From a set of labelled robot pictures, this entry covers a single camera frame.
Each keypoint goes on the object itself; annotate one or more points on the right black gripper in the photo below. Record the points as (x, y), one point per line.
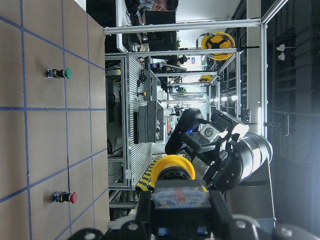
(225, 152)

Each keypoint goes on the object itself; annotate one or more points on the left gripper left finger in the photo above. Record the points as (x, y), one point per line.
(130, 227)

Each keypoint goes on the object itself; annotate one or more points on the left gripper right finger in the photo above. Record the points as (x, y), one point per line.
(226, 226)

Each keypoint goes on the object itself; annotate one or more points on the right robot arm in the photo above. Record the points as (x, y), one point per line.
(254, 195)

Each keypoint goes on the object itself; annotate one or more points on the red push button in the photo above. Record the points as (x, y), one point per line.
(63, 196)

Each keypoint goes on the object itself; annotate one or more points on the green push button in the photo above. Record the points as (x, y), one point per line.
(55, 73)

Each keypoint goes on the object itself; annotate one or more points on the yellow hard hat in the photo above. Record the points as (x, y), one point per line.
(216, 40)

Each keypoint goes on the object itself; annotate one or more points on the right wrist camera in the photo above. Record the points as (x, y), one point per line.
(189, 122)

